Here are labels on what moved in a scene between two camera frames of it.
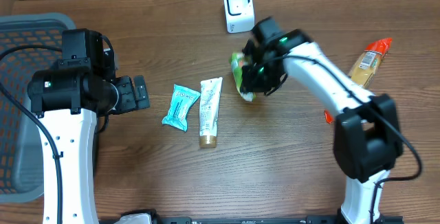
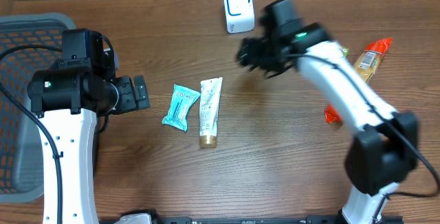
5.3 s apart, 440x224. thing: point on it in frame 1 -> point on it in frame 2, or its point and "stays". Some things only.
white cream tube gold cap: x=209 y=106 stays
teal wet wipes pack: x=182 y=98 stays
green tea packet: x=236 y=62 -> x=346 y=51
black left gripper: x=132 y=100 stays
